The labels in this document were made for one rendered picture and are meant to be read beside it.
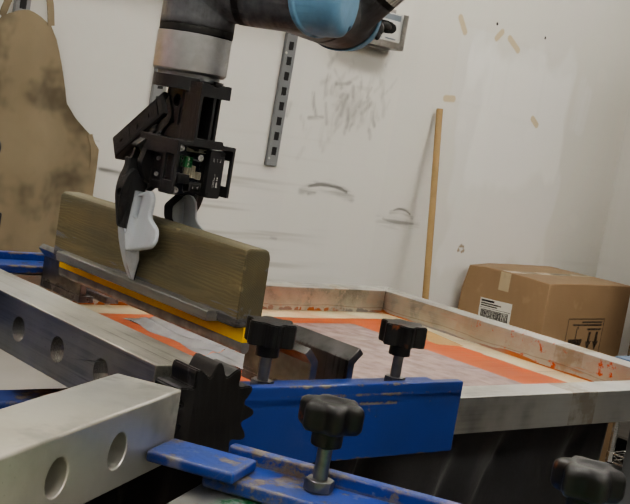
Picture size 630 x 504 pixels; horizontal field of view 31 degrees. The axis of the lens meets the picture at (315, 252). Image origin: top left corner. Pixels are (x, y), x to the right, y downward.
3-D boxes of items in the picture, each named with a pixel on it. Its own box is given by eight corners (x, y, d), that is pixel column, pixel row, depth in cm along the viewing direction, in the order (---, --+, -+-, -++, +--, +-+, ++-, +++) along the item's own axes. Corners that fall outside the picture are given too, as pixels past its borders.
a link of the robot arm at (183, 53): (144, 26, 117) (208, 40, 123) (137, 71, 118) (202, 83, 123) (185, 30, 112) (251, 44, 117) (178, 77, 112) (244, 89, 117)
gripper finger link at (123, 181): (112, 224, 116) (137, 141, 116) (104, 222, 117) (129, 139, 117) (150, 235, 119) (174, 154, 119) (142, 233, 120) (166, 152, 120)
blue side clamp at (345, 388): (414, 435, 115) (427, 367, 114) (451, 450, 111) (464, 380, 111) (164, 453, 95) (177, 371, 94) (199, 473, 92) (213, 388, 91)
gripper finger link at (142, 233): (132, 282, 114) (160, 193, 114) (102, 270, 118) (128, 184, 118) (158, 289, 116) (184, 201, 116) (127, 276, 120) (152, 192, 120)
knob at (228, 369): (200, 437, 88) (216, 342, 87) (245, 461, 84) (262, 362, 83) (117, 442, 83) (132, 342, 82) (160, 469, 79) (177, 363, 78)
